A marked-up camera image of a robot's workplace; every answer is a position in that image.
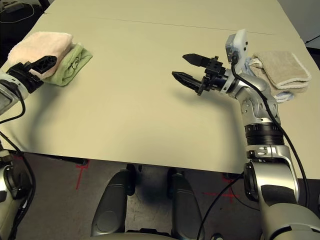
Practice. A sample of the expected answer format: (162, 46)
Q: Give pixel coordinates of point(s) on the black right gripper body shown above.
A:
(215, 76)

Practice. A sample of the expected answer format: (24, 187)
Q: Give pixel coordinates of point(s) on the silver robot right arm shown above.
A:
(272, 180)

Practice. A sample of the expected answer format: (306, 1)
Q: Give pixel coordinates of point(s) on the red floor tape cross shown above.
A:
(231, 194)
(80, 175)

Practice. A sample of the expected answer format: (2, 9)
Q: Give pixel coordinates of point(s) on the grey robot leg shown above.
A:
(186, 207)
(110, 207)

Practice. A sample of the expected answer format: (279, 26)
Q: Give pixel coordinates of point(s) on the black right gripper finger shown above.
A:
(187, 80)
(197, 60)

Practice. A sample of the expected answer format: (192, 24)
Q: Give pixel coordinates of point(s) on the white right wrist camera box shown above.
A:
(241, 45)

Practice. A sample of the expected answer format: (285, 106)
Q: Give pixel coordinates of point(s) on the light blue folded towel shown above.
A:
(285, 96)

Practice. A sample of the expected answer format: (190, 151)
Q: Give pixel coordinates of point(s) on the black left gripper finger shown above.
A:
(45, 63)

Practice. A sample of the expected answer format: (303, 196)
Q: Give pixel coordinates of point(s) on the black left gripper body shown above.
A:
(26, 77)

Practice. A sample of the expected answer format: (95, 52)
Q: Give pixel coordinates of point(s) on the green towel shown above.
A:
(75, 62)

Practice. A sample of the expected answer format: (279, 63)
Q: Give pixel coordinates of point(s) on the black table leg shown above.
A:
(45, 5)

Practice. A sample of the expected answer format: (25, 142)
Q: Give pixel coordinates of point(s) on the pink towel with embroidery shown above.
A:
(42, 45)

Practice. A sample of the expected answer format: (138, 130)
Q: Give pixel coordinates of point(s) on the grey robot right leg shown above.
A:
(186, 207)

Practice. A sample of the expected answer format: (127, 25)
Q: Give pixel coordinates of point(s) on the black cabinet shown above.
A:
(313, 42)

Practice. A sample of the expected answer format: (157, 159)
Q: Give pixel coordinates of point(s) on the grey robot left leg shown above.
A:
(110, 207)

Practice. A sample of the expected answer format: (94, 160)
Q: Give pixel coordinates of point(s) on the beige folded towel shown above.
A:
(280, 67)

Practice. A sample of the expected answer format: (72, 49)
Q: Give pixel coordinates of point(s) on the grey sneaker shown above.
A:
(217, 236)

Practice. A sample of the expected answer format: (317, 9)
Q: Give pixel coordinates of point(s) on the grey power strip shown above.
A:
(12, 9)

